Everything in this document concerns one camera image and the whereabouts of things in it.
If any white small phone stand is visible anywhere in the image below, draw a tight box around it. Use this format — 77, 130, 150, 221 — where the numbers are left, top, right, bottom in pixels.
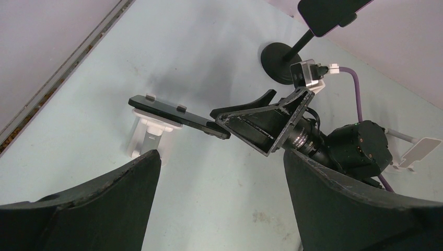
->
126, 108, 183, 167

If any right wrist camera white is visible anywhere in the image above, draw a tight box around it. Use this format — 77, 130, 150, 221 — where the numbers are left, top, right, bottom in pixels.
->
289, 59, 325, 94

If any phone on tall stand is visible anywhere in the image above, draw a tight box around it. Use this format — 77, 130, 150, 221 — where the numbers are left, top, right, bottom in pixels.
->
297, 0, 372, 37

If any black round-base phone stand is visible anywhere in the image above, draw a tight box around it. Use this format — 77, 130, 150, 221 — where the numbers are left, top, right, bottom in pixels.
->
260, 13, 359, 86

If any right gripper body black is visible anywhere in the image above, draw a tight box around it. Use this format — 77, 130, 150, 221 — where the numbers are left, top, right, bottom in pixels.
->
283, 117, 327, 163

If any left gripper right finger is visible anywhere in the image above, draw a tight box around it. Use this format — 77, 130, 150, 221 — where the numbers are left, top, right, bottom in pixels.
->
284, 150, 442, 250

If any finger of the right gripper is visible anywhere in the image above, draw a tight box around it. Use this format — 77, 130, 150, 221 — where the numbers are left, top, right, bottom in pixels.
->
215, 87, 314, 156
209, 89, 277, 120

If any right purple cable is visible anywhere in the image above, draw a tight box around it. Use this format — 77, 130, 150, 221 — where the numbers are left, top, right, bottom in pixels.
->
327, 63, 395, 193

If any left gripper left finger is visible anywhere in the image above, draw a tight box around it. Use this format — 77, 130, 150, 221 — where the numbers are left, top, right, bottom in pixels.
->
1, 150, 161, 250

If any white folding phone stand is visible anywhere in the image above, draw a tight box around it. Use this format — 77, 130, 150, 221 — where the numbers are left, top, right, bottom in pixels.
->
384, 128, 442, 174

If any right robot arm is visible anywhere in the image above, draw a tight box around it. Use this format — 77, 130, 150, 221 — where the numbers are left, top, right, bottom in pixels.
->
210, 87, 393, 188

